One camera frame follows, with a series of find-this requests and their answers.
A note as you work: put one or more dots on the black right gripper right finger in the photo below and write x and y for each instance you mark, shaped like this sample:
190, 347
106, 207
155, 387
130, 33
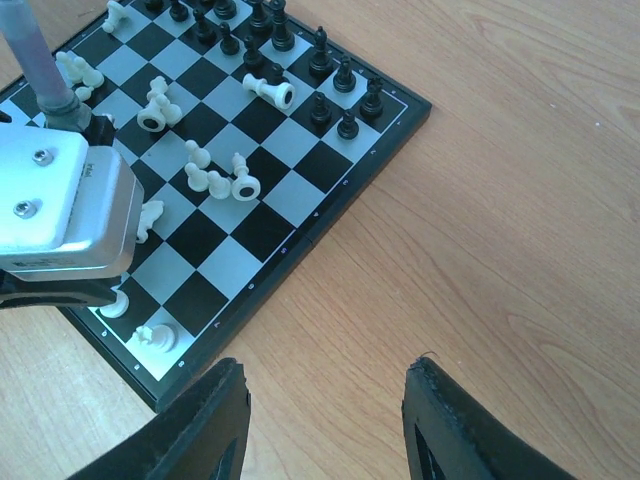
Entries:
450, 435

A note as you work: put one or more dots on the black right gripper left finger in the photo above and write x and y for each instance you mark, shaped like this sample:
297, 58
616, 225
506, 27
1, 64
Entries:
202, 435

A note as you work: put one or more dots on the white chess piece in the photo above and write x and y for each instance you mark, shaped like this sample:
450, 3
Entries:
281, 95
245, 187

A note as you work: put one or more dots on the white pawn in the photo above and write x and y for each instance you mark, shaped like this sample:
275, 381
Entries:
198, 155
160, 338
197, 179

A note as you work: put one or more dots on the black and grey chessboard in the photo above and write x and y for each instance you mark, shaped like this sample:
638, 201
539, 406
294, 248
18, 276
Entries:
210, 261

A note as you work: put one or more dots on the black chess piece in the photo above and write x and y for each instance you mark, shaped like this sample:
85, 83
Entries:
259, 20
344, 80
320, 63
282, 38
371, 104

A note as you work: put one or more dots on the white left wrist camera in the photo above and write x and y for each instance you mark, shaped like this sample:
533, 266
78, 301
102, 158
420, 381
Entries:
69, 218

